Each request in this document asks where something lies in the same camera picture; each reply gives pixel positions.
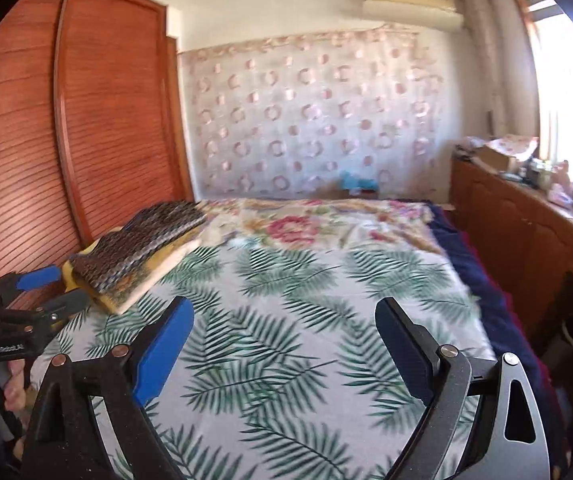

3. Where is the pink figurine on sill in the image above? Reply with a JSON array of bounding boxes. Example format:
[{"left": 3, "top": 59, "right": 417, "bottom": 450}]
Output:
[{"left": 547, "top": 160, "right": 573, "bottom": 209}]

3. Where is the floral quilt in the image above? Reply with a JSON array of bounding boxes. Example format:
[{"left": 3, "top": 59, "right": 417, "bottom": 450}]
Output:
[{"left": 198, "top": 198, "right": 444, "bottom": 255}]

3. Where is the navy blue blanket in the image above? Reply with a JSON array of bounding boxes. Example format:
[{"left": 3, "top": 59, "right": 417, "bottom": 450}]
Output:
[{"left": 427, "top": 203, "right": 567, "bottom": 469}]

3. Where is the yellow plush toy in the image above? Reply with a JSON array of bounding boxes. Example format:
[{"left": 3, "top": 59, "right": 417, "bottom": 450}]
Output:
[{"left": 61, "top": 240, "right": 99, "bottom": 295}]

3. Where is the wooden sideboard cabinet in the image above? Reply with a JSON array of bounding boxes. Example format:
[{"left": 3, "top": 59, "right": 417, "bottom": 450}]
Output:
[{"left": 449, "top": 157, "right": 573, "bottom": 348}]

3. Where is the pink circle sheer curtain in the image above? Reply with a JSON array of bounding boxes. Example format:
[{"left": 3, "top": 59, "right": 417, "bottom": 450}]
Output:
[{"left": 179, "top": 26, "right": 449, "bottom": 200}]

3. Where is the white wall air conditioner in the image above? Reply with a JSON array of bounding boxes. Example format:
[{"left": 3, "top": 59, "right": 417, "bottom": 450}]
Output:
[{"left": 363, "top": 0, "right": 465, "bottom": 32}]

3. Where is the window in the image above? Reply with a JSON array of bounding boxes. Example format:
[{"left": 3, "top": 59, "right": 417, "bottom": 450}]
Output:
[{"left": 515, "top": 0, "right": 573, "bottom": 179}]

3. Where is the wooden louvered wardrobe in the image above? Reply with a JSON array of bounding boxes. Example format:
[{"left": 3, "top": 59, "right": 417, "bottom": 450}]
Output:
[{"left": 0, "top": 0, "right": 193, "bottom": 278}]

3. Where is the navy patterned silk shirt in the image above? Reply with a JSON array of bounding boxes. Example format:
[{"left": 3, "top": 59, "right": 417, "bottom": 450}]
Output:
[{"left": 70, "top": 200, "right": 206, "bottom": 292}]

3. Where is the palm leaf bedsheet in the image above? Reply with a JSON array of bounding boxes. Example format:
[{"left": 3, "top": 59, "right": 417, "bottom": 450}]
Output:
[{"left": 30, "top": 244, "right": 494, "bottom": 479}]

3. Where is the blue toy at headboard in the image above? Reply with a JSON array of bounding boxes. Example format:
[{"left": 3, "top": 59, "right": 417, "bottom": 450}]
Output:
[{"left": 340, "top": 171, "right": 379, "bottom": 198}]

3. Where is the mustard patterned folded cloth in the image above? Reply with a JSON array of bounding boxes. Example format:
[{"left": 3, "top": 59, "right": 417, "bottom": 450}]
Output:
[{"left": 85, "top": 226, "right": 204, "bottom": 315}]

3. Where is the cardboard box on sideboard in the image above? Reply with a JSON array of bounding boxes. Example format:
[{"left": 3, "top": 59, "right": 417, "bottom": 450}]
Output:
[{"left": 475, "top": 134, "right": 539, "bottom": 172}]

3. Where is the beige window drape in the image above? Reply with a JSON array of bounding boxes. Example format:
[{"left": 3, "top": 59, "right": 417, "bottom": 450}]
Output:
[{"left": 462, "top": 0, "right": 539, "bottom": 138}]

